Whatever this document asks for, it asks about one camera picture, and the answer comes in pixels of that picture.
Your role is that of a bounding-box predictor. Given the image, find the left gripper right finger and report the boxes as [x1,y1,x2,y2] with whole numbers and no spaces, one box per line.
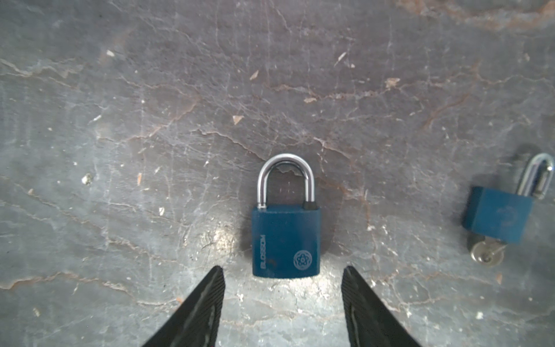
[341,266,420,347]

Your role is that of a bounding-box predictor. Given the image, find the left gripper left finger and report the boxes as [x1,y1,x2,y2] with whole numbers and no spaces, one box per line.
[145,265,225,347]

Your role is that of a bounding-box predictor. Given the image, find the blue padlock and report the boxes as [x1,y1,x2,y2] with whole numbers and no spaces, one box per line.
[462,153,554,244]
[251,153,322,279]

